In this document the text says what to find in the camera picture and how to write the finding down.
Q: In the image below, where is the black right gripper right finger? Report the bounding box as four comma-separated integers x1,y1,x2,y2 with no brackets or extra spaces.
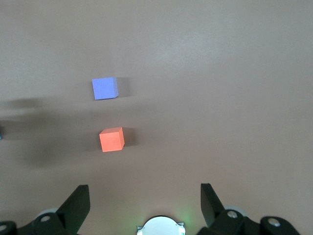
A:
200,183,261,235

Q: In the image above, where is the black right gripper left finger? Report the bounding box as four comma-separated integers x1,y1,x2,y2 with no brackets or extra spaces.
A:
17,184,90,235

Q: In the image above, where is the orange block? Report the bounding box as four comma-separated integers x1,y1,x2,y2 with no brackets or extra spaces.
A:
99,126,126,153

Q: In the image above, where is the purple block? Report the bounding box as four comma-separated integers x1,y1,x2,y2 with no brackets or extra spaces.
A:
91,76,119,101

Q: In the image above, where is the brown table cover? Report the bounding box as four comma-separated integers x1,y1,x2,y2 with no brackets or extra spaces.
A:
0,0,313,235

